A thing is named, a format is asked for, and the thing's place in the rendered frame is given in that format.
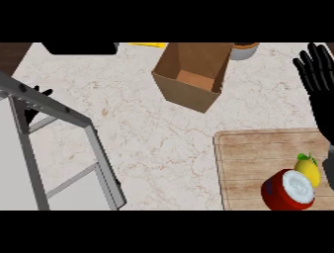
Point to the wooden cutting board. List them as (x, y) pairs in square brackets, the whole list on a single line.
[(251, 154)]

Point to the black appliance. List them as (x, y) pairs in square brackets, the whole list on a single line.
[(78, 47)]

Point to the grey pot with orange contents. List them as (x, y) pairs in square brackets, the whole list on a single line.
[(244, 52)]

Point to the red can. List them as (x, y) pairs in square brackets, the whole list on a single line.
[(282, 194)]

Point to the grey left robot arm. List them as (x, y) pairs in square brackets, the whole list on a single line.
[(1, 158)]

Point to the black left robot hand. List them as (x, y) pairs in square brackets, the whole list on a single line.
[(30, 115)]

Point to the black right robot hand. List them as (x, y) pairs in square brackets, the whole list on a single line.
[(327, 99)]

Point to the yellow flat object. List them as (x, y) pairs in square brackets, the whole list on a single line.
[(148, 44)]

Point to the yellow lemon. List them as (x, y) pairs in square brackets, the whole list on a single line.
[(310, 169)]

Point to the brown cardboard box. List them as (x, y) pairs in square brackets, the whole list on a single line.
[(188, 89)]

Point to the grey metal rack frame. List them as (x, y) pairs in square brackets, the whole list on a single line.
[(43, 102)]

